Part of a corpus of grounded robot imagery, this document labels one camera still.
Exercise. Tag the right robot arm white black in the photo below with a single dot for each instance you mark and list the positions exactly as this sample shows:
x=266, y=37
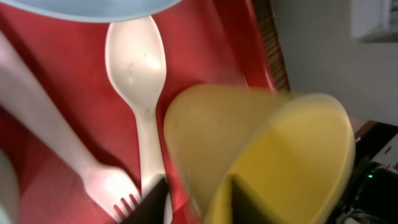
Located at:
x=371, y=195

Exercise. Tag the light blue bowl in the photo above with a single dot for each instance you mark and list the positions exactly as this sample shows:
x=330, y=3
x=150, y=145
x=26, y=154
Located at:
x=93, y=11

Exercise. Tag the yellow plastic cup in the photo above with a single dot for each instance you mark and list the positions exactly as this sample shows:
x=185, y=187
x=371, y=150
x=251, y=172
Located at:
x=297, y=151

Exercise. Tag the red serving tray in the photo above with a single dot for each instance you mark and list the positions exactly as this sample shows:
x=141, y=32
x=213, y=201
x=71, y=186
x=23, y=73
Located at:
x=205, y=41

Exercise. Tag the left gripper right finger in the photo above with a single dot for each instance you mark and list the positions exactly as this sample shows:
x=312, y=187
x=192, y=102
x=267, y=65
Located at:
x=247, y=206

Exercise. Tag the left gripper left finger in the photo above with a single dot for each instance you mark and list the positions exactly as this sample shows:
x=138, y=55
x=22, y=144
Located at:
x=152, y=209

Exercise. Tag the white plastic fork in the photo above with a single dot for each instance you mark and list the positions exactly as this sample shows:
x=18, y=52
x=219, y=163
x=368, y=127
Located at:
x=24, y=98

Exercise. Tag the white plastic spoon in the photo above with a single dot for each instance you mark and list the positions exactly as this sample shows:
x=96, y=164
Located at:
x=136, y=67

